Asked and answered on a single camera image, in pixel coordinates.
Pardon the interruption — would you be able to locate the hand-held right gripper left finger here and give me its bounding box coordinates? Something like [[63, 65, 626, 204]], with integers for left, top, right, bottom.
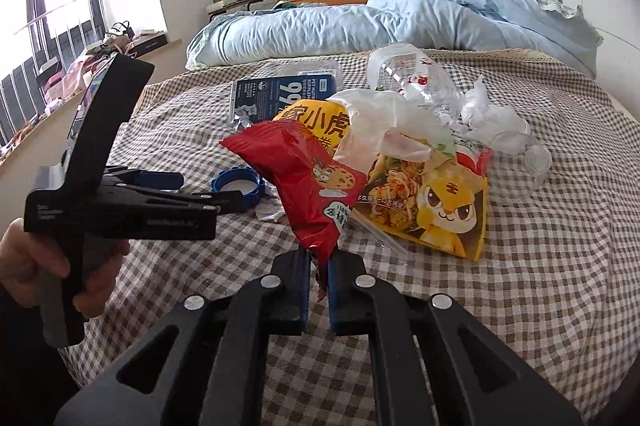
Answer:
[[54, 250, 313, 426]]

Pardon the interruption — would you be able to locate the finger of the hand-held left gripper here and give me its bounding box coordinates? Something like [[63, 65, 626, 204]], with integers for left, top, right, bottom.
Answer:
[[165, 190, 253, 214], [102, 166, 185, 193]]

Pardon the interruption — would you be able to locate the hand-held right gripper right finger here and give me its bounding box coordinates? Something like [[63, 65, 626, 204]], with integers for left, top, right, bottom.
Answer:
[[327, 251, 586, 426]]

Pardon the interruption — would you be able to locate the red snack packet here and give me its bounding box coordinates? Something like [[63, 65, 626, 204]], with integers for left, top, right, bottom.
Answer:
[[220, 122, 369, 301]]

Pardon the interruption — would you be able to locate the dark blue carton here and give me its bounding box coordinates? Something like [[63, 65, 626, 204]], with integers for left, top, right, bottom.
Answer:
[[229, 76, 337, 127]]

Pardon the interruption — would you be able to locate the person's left hand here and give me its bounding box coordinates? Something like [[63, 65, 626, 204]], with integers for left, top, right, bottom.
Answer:
[[0, 216, 131, 322]]

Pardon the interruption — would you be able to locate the yellow tiger print snack bag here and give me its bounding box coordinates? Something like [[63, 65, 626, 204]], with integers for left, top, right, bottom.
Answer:
[[272, 98, 492, 263]]

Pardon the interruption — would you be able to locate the pile of bags and boxes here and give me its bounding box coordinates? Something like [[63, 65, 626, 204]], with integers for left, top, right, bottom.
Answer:
[[30, 22, 133, 117]]

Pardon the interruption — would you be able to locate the dark cardboard box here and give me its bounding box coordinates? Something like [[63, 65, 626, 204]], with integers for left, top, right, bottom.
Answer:
[[131, 30, 168, 57]]

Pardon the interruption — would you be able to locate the white plastic bag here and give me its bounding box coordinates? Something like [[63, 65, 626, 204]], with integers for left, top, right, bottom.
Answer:
[[327, 88, 456, 167]]

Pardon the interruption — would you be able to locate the person's dark clothing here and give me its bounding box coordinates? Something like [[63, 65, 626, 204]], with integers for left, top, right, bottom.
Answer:
[[0, 278, 81, 426]]

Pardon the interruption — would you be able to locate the light blue duvet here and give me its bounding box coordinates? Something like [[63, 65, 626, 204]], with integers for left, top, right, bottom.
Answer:
[[186, 0, 603, 79]]

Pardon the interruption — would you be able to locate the dark bedside table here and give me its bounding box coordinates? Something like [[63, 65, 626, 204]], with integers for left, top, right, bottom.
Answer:
[[206, 0, 276, 24]]

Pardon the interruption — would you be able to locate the checked bedspread with lace edge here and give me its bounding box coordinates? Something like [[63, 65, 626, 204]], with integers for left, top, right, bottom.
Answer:
[[65, 48, 640, 426]]

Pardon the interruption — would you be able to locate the metal window railing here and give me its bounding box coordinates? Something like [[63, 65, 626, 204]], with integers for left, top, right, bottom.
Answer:
[[0, 0, 111, 151]]

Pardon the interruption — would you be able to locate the clear plastic bottle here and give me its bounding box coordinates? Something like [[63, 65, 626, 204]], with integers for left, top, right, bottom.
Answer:
[[367, 44, 471, 121]]

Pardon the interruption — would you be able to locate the crumpled white tissue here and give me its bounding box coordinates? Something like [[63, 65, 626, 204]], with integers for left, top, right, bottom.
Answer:
[[460, 76, 531, 141]]

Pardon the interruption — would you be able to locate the clear plastic cup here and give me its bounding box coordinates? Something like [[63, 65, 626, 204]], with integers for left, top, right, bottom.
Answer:
[[487, 131, 553, 191]]

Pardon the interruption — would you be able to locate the blue ring bottle cap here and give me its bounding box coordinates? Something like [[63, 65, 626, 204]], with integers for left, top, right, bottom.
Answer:
[[210, 168, 264, 213]]

